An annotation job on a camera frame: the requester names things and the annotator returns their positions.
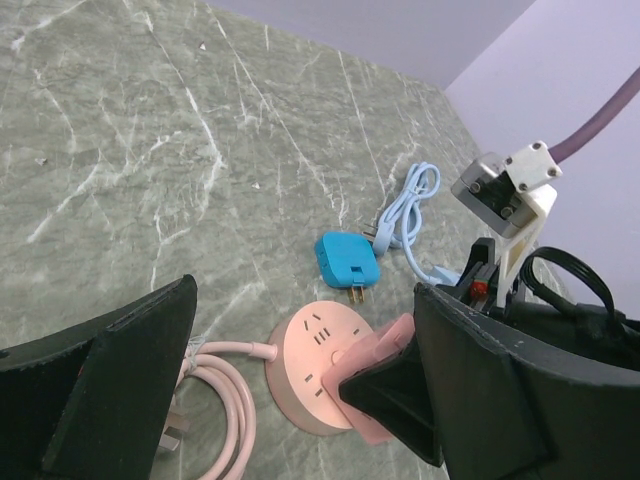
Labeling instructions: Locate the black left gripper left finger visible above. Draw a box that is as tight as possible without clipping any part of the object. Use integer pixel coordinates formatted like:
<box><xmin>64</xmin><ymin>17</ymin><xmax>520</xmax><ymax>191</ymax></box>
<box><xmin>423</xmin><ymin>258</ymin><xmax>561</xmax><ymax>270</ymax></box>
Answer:
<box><xmin>1</xmin><ymin>275</ymin><xmax>198</xmax><ymax>479</ymax></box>

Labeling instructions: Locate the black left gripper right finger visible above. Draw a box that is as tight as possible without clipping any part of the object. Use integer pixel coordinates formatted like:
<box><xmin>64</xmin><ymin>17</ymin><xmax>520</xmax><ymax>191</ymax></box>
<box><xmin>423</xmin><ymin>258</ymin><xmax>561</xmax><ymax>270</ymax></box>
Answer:
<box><xmin>414</xmin><ymin>285</ymin><xmax>639</xmax><ymax>479</ymax></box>

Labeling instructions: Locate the pink cube socket adapter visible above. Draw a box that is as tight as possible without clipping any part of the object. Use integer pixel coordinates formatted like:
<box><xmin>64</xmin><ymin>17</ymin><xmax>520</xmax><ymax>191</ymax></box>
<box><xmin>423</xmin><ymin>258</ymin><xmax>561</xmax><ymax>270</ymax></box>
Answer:
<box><xmin>321</xmin><ymin>313</ymin><xmax>415</xmax><ymax>445</ymax></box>

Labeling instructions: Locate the blue plug adapter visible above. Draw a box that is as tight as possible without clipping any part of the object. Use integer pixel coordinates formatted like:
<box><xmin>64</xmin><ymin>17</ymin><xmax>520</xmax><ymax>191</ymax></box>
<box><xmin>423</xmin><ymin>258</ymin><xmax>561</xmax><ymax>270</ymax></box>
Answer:
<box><xmin>314</xmin><ymin>231</ymin><xmax>380</xmax><ymax>303</ymax></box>

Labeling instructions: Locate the pink coiled power cord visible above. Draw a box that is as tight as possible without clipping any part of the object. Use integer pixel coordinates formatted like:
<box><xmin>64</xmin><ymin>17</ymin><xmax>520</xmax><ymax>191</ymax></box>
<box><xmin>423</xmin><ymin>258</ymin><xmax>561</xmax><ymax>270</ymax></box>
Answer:
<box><xmin>159</xmin><ymin>337</ymin><xmax>279</xmax><ymax>480</ymax></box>

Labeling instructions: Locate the light blue power strip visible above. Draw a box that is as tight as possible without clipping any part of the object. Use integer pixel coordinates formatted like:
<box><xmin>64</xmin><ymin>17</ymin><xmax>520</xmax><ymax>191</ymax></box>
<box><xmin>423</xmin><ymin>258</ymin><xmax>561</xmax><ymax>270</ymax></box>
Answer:
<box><xmin>429</xmin><ymin>266</ymin><xmax>461</xmax><ymax>286</ymax></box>

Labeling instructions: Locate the light blue power cord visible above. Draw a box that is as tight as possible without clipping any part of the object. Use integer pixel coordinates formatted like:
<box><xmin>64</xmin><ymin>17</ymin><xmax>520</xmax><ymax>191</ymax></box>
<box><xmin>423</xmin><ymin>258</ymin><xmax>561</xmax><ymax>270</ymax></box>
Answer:
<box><xmin>362</xmin><ymin>162</ymin><xmax>444</xmax><ymax>284</ymax></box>

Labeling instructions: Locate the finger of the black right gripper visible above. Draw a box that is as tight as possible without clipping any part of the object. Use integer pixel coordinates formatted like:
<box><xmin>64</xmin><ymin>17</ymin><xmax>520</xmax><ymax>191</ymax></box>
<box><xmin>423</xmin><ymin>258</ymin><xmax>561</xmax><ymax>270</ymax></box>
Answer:
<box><xmin>338</xmin><ymin>344</ymin><xmax>443</xmax><ymax>467</ymax></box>

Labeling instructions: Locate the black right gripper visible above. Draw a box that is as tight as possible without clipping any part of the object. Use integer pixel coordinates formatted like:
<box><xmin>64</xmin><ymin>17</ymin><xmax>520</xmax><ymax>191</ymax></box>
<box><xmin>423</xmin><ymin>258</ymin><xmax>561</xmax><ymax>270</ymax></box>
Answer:
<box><xmin>457</xmin><ymin>237</ymin><xmax>640</xmax><ymax>374</ymax></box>

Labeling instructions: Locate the pink round power strip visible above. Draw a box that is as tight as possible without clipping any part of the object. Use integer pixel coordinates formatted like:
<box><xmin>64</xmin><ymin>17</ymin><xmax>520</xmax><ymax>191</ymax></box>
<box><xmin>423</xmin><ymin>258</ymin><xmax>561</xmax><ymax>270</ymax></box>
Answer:
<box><xmin>265</xmin><ymin>300</ymin><xmax>373</xmax><ymax>436</ymax></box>

